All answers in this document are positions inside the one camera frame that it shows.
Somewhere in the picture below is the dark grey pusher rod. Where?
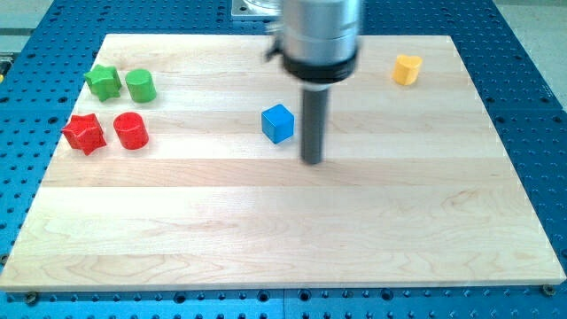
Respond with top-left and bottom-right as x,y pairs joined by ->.
300,83 -> 329,165

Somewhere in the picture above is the blue cube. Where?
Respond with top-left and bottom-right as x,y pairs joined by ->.
260,104 -> 295,144

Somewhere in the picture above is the yellow heart block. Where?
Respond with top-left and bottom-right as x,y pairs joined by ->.
392,55 -> 423,86

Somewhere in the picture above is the red star block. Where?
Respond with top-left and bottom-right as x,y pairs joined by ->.
62,113 -> 106,156

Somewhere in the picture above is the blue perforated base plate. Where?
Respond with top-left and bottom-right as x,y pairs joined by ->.
1,1 -> 566,318

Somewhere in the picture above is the red cylinder block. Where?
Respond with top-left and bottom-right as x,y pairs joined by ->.
113,112 -> 149,150

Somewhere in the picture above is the green star block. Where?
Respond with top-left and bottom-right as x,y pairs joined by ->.
83,65 -> 122,102

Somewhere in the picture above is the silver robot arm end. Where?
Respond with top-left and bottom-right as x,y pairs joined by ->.
265,0 -> 362,91

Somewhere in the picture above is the light wooden board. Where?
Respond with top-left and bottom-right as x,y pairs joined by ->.
1,34 -> 565,292

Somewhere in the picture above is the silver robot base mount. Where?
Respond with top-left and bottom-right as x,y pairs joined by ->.
230,0 -> 282,21

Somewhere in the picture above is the green cylinder block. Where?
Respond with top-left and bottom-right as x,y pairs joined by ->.
125,68 -> 157,103

